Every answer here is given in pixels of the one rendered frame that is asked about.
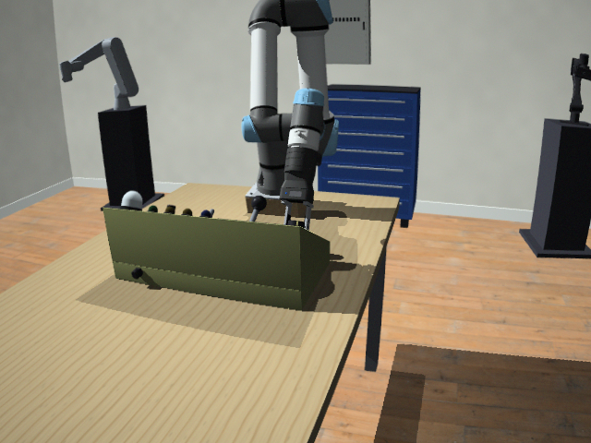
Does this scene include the green control console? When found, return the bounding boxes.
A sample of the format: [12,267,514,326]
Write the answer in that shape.
[103,191,330,311]

